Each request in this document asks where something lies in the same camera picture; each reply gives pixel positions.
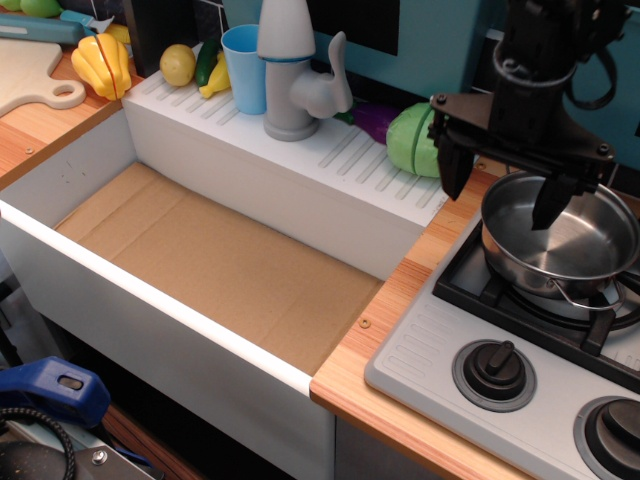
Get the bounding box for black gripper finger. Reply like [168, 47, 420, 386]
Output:
[532, 176, 575, 230]
[437, 134, 474, 201]

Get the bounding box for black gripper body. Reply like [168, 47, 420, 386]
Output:
[428, 55, 615, 191]

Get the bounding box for stainless steel pot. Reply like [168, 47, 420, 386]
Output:
[481, 171, 639, 311]

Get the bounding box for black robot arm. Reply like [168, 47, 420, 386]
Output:
[428, 1, 631, 230]

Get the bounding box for cardboard sheet in sink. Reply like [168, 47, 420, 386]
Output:
[57, 163, 381, 375]

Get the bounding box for white toy sink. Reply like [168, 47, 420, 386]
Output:
[0, 69, 489, 480]

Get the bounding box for green toy cabbage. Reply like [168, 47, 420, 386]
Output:
[386, 103, 440, 178]

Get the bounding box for teal box right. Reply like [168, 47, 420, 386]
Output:
[565, 1, 640, 170]

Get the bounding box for teal box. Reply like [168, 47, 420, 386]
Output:
[223, 1, 506, 104]
[565, 1, 640, 170]

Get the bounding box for purple toy eggplant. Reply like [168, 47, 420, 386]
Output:
[334, 101, 401, 145]

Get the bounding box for teal box left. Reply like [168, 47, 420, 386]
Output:
[223, 1, 506, 104]

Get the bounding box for black burner grate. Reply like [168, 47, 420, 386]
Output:
[433, 223, 639, 393]

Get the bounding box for grey toy faucet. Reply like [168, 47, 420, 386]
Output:
[257, 0, 353, 142]

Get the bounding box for black stove knob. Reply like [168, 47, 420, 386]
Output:
[452, 339, 537, 413]
[573, 396, 639, 479]

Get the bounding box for grey toy stove top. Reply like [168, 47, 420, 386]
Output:
[365, 220, 639, 479]

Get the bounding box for light blue plastic cup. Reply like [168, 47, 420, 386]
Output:
[221, 24, 266, 115]

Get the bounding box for yellow toy banana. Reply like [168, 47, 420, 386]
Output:
[199, 52, 231, 99]

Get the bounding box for green toy cucumber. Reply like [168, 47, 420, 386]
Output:
[194, 38, 220, 87]

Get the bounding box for yellow toy potato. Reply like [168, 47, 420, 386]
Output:
[160, 44, 196, 87]

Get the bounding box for yellow toy bell pepper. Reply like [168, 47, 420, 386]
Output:
[71, 33, 132, 101]

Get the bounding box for teal toy knife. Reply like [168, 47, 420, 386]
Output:
[1, 13, 85, 45]

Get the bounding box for white cutting board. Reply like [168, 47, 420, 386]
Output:
[1, 38, 86, 116]

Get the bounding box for green toy fruit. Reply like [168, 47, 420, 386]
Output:
[1, 0, 63, 18]

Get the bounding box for blue clamp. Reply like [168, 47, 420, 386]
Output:
[1, 356, 111, 429]

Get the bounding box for grey metal bracket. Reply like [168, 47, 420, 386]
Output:
[43, 445, 166, 480]

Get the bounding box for black braided cable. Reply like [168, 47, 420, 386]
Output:
[0, 406, 79, 480]

